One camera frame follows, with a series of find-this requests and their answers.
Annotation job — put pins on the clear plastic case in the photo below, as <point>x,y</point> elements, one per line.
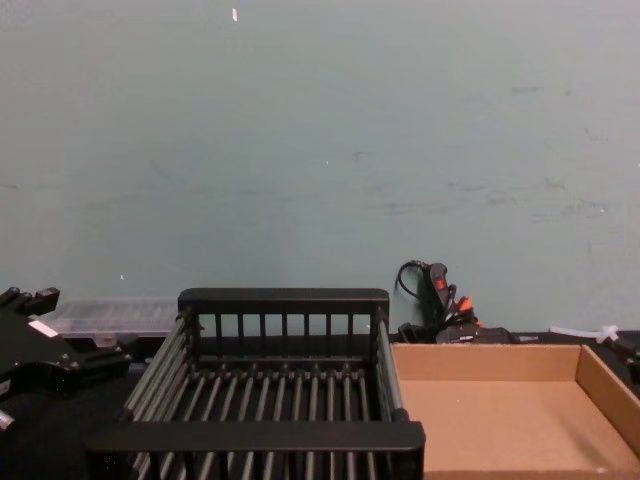
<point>110,317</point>

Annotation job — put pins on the black rack with steel bars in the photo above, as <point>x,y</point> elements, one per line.
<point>280,442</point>

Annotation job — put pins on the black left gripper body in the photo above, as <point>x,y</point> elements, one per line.
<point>30,360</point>

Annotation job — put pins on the plain pale wall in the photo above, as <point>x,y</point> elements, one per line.
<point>320,150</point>

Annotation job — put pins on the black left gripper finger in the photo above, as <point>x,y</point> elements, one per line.
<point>35,301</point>
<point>102,357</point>

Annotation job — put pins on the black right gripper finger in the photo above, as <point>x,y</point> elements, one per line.
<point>635,365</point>

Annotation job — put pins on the small white three-armed plastic piece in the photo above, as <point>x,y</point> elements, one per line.
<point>605,332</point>

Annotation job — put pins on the shallow brown cardboard tray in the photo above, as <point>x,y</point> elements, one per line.
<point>500,425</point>

